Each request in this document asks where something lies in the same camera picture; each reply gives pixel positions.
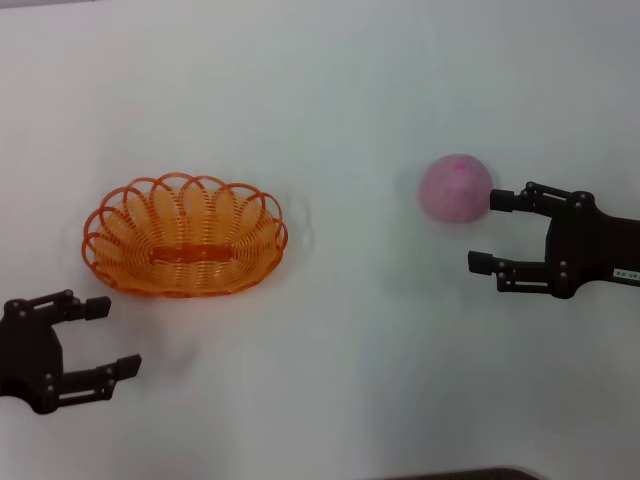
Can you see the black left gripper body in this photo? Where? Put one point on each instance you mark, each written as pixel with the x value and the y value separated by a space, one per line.
pixel 30 355

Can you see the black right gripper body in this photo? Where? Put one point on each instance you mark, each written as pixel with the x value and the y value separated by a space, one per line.
pixel 585 242

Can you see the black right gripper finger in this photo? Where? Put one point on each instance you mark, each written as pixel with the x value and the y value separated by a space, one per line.
pixel 505 200
pixel 522 277

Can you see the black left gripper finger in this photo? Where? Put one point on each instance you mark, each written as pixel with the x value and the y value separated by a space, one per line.
pixel 90 382
pixel 95 307

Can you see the pink peach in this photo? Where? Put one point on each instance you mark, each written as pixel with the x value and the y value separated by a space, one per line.
pixel 452 187

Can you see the orange woven plastic basket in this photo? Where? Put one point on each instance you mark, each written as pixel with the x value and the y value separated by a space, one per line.
pixel 185 245

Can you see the dark robot torso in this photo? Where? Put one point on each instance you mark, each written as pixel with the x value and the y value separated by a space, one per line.
pixel 465 474

